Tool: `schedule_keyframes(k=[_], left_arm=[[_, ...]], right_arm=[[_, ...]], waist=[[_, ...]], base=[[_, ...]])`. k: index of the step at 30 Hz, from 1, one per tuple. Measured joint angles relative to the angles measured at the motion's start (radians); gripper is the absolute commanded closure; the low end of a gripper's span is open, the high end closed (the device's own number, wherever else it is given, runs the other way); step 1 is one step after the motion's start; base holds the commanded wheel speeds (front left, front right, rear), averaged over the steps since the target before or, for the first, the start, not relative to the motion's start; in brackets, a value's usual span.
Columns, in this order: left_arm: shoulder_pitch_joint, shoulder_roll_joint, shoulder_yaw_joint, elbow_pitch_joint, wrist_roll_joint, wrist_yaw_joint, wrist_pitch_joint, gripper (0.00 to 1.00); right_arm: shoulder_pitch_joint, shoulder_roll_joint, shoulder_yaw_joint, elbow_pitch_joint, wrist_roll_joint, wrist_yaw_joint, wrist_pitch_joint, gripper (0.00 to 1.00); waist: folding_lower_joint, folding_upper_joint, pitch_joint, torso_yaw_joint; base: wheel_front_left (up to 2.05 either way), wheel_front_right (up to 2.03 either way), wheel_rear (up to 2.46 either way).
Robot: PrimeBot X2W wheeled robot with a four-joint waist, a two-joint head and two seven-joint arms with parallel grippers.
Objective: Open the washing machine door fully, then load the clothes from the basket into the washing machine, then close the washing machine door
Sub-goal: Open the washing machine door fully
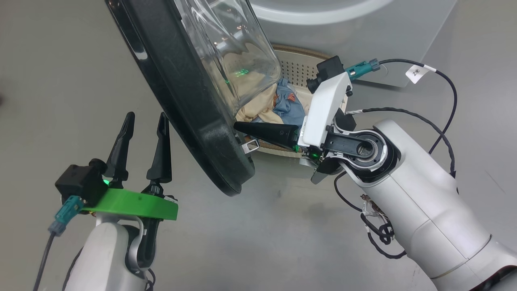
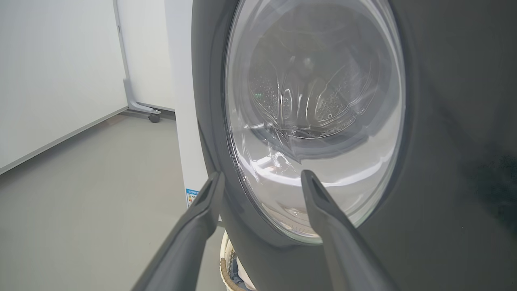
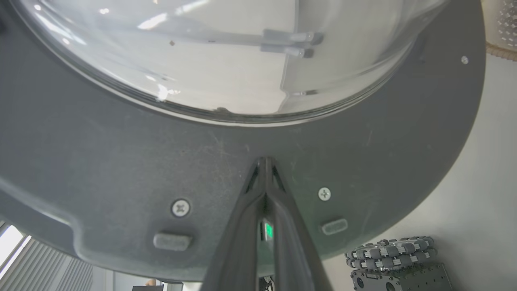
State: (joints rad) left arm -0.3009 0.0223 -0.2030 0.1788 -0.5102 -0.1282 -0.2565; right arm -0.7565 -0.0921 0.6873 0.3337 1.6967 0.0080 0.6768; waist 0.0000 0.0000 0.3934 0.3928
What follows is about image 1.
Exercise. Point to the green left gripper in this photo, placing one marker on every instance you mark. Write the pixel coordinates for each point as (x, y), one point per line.
(129, 204)

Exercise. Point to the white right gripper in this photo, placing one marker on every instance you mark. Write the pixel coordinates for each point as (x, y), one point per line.
(325, 113)

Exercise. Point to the cream garment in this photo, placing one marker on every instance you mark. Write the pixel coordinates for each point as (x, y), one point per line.
(260, 107)

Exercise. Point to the blue printed garment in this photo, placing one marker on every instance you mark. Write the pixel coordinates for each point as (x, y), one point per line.
(288, 107)

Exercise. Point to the black washer door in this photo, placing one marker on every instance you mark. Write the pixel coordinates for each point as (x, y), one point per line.
(177, 101)

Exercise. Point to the white front-load washing machine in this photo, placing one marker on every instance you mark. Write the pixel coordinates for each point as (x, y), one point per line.
(383, 36)

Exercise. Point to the cream perforated laundry basket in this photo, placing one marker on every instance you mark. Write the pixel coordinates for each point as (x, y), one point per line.
(299, 68)

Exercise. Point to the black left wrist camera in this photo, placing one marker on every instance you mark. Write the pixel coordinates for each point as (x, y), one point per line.
(78, 184)

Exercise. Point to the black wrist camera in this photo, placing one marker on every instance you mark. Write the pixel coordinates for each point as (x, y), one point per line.
(327, 70)
(78, 184)

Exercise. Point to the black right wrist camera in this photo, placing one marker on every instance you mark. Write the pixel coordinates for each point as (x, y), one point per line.
(327, 70)

